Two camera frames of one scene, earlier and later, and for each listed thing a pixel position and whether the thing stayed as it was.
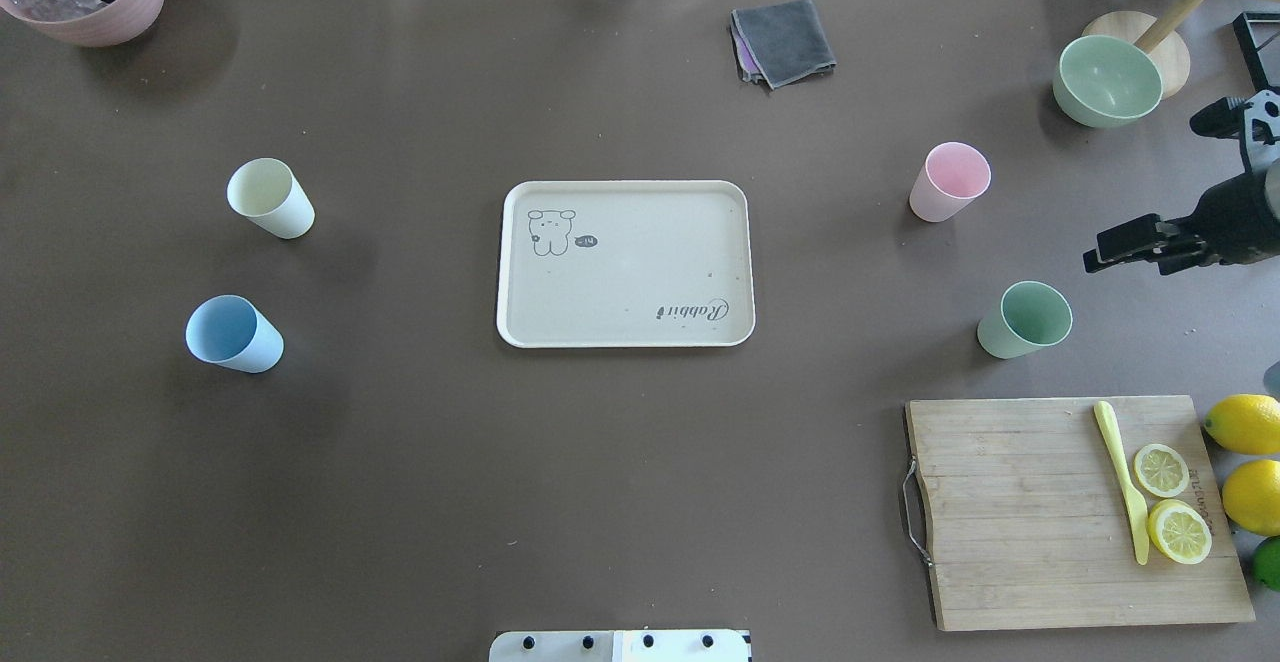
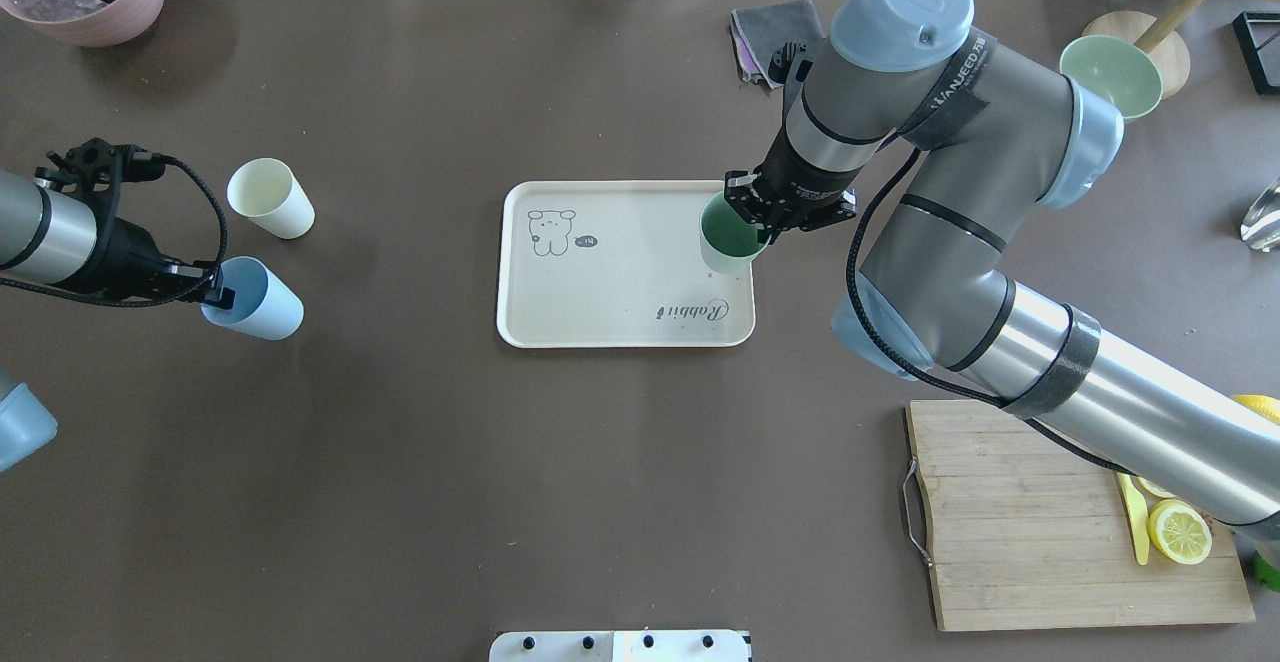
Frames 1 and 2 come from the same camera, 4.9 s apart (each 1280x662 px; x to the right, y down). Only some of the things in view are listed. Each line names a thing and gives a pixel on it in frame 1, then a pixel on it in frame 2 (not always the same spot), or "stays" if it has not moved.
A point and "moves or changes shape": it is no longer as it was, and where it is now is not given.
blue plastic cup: x=233 y=331 -> x=264 y=304
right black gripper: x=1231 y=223 -> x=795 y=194
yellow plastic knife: x=1138 y=510 stays
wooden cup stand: x=1158 y=36 stays
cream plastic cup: x=267 y=192 stays
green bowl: x=1105 y=81 stays
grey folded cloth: x=779 y=43 stays
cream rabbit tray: x=626 y=264 stays
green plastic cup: x=1032 y=315 moves or changes shape
